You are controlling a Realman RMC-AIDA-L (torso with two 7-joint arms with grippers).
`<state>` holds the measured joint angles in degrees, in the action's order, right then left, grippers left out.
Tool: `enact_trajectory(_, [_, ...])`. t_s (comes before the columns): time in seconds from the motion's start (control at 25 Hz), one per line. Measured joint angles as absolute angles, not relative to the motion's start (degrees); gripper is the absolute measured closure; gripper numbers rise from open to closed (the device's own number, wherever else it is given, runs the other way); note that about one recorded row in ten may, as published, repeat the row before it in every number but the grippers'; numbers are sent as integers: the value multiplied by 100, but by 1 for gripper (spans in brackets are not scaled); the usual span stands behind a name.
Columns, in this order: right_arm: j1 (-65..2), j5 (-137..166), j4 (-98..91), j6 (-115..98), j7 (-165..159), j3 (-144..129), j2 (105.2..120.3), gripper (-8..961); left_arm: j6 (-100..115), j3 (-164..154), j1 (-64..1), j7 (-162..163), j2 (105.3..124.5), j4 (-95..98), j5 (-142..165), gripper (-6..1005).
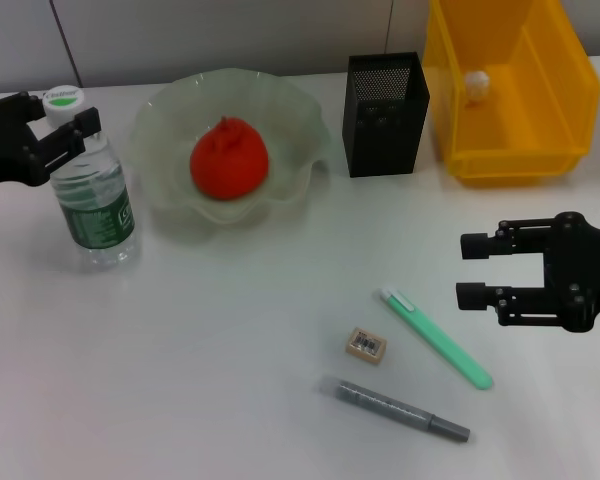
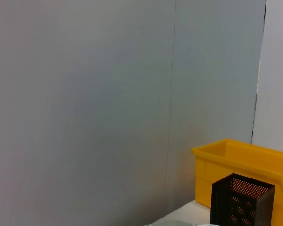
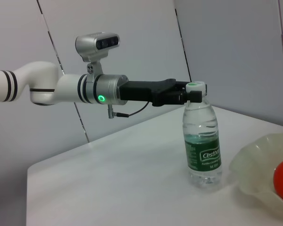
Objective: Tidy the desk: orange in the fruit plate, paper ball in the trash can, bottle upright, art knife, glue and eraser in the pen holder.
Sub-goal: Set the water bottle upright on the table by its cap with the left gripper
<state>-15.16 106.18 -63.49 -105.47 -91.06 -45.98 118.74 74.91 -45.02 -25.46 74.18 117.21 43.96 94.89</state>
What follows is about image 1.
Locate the grey marker pen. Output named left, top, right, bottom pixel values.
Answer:
left=319, top=375, right=471, bottom=445

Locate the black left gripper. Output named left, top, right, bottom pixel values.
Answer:
left=0, top=91, right=104, bottom=191

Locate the orange fruit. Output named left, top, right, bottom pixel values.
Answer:
left=189, top=116, right=270, bottom=202

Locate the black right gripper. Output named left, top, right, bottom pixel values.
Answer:
left=454, top=210, right=600, bottom=335

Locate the white paper ball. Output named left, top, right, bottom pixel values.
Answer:
left=463, top=69, right=492, bottom=105

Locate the black mesh pen holder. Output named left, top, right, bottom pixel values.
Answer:
left=343, top=51, right=430, bottom=179

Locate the beige eraser with barcode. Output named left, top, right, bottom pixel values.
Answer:
left=345, top=327, right=388, bottom=366

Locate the mint green pen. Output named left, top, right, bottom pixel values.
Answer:
left=378, top=285, right=494, bottom=391

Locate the clear water bottle green label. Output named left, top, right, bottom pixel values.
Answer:
left=41, top=85, right=138, bottom=275

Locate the pale green glass fruit plate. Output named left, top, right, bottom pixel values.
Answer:
left=128, top=68, right=335, bottom=247

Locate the yellow plastic bin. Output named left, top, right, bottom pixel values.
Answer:
left=422, top=0, right=600, bottom=190

